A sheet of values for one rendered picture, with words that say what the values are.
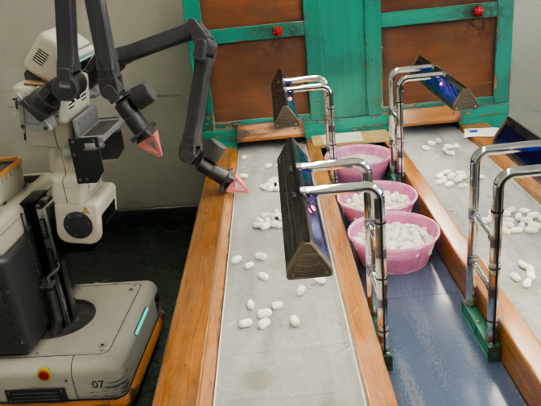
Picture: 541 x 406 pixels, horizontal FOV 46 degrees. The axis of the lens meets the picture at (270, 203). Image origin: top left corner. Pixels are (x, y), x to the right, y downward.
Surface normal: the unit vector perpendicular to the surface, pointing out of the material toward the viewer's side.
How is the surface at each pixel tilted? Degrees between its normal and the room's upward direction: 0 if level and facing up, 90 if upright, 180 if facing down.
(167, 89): 90
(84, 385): 90
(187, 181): 90
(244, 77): 90
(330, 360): 0
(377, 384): 0
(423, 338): 0
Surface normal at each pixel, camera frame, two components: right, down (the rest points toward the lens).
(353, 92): 0.02, 0.38
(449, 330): -0.09, -0.92
